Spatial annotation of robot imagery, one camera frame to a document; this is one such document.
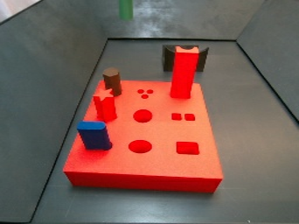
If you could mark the green cylinder peg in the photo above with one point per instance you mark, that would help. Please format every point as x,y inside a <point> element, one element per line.
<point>126,9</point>

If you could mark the red shape sorting board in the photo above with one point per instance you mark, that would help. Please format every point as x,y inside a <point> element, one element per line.
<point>163,146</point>

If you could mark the red star peg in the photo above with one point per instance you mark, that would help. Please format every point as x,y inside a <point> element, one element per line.
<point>105,103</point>

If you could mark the blue rounded peg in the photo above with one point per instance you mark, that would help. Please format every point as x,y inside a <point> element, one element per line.
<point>94,134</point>

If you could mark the dark brown hexagonal peg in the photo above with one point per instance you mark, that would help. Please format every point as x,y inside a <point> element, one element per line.
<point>111,76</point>

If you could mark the tall red arch block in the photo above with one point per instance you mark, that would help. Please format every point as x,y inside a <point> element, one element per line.
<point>182,82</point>

